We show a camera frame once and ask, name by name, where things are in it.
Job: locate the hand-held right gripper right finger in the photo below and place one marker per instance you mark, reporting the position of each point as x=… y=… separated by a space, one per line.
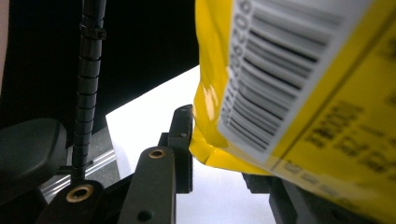
x=289 y=208

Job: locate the dark rounded object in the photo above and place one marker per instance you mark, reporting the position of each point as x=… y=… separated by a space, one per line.
x=28 y=152

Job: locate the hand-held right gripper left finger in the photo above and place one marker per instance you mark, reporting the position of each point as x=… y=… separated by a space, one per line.
x=183 y=168

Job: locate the yellow spout pouch green cap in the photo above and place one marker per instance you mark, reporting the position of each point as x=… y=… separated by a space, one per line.
x=342 y=130

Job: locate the long metal floor rail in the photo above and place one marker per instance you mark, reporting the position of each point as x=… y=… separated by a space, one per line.
x=99 y=161

